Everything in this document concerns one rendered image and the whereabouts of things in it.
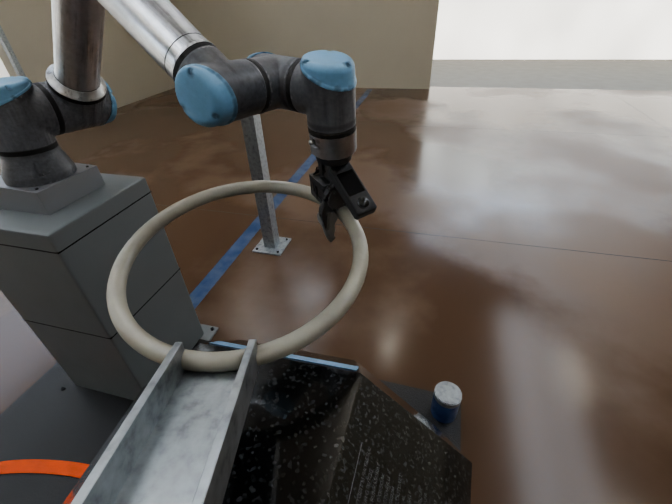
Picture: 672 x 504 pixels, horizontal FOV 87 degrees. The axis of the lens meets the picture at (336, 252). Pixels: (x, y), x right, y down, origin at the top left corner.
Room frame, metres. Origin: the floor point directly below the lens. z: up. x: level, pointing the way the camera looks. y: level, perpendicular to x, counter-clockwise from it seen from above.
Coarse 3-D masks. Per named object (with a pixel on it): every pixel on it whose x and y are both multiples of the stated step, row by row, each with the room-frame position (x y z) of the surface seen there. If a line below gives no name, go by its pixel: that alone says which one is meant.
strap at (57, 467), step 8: (0, 464) 0.62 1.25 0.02; (8, 464) 0.62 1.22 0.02; (16, 464) 0.62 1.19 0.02; (24, 464) 0.62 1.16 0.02; (32, 464) 0.62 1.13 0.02; (40, 464) 0.61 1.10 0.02; (48, 464) 0.61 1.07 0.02; (56, 464) 0.61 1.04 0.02; (64, 464) 0.61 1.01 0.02; (72, 464) 0.61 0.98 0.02; (80, 464) 0.61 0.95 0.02; (88, 464) 0.61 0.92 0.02; (0, 472) 0.59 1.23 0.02; (8, 472) 0.59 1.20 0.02; (16, 472) 0.59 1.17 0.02; (24, 472) 0.59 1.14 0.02; (32, 472) 0.59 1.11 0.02; (40, 472) 0.59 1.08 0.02; (48, 472) 0.59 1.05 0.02; (56, 472) 0.58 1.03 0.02; (64, 472) 0.58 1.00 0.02; (72, 472) 0.58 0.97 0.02; (80, 472) 0.58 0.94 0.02
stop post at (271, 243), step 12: (252, 120) 1.93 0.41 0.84; (252, 132) 1.93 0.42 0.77; (252, 144) 1.93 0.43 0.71; (264, 144) 2.00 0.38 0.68; (252, 156) 1.94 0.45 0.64; (264, 156) 1.97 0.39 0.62; (252, 168) 1.94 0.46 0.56; (264, 168) 1.95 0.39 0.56; (252, 180) 1.95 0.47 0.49; (264, 204) 1.93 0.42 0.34; (264, 216) 1.94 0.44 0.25; (264, 228) 1.94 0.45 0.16; (276, 228) 1.98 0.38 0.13; (264, 240) 1.95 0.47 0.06; (276, 240) 1.96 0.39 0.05; (288, 240) 2.01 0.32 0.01; (264, 252) 1.88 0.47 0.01; (276, 252) 1.88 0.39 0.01
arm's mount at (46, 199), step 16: (0, 176) 1.07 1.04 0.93; (80, 176) 1.09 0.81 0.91; (96, 176) 1.14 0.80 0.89; (0, 192) 0.99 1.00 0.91; (16, 192) 0.97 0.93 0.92; (32, 192) 0.95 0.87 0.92; (48, 192) 0.98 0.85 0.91; (64, 192) 1.02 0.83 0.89; (80, 192) 1.07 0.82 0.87; (0, 208) 1.00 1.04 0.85; (16, 208) 0.98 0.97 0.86; (32, 208) 0.96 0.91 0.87; (48, 208) 0.96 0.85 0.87
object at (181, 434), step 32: (256, 352) 0.34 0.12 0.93; (160, 384) 0.28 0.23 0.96; (192, 384) 0.30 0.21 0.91; (224, 384) 0.30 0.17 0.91; (128, 416) 0.22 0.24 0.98; (160, 416) 0.25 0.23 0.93; (192, 416) 0.25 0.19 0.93; (224, 416) 0.22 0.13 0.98; (128, 448) 0.19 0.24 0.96; (160, 448) 0.21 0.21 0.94; (192, 448) 0.20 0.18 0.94; (224, 448) 0.18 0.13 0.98; (96, 480) 0.15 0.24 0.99; (128, 480) 0.17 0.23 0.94; (160, 480) 0.17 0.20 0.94; (192, 480) 0.17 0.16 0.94; (224, 480) 0.16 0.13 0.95
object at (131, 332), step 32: (224, 192) 0.76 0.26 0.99; (256, 192) 0.78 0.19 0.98; (288, 192) 0.76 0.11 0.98; (160, 224) 0.66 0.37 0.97; (352, 224) 0.62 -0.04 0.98; (128, 256) 0.56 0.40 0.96; (352, 288) 0.45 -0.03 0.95; (128, 320) 0.41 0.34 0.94; (320, 320) 0.39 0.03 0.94; (160, 352) 0.35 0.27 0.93; (192, 352) 0.35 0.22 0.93; (224, 352) 0.34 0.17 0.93; (288, 352) 0.35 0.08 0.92
